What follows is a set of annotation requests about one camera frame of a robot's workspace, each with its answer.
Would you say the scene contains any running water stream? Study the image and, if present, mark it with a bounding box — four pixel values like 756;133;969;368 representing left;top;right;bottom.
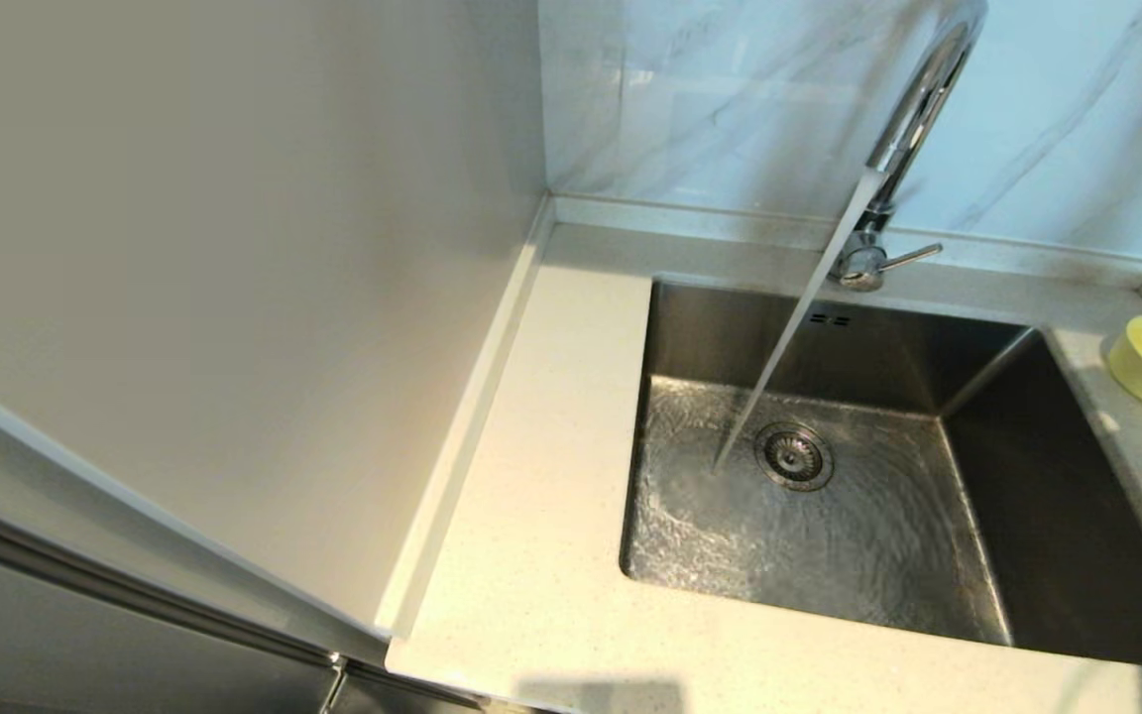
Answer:
710;169;891;475

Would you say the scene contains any steel cabinet handle rail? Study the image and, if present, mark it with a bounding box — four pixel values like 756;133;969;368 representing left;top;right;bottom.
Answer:
0;491;350;714

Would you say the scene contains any stainless steel sink basin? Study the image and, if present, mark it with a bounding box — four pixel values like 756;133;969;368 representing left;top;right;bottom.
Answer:
619;278;1142;667

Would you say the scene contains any tall grey cabinet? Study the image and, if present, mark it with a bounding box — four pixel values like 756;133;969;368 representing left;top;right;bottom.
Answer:
0;0;552;714

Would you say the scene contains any round metal drain strainer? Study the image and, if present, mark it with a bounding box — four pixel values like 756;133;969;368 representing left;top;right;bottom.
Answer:
754;422;837;493

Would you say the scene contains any speckled counter upstand strip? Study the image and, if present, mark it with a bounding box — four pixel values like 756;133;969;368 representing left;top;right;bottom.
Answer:
373;196;557;641
549;193;1142;291

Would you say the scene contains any chrome gooseneck faucet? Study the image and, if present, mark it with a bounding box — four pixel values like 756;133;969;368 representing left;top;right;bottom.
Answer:
829;0;988;294

